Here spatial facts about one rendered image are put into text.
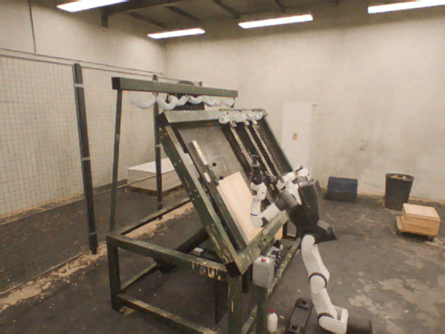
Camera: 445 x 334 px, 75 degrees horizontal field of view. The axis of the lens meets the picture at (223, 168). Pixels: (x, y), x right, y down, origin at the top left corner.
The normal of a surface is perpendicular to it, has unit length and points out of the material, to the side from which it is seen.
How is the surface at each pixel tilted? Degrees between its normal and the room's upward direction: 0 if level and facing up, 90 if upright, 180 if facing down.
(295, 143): 90
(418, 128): 90
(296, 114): 90
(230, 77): 90
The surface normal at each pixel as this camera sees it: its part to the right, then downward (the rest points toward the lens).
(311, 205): -0.47, 0.18
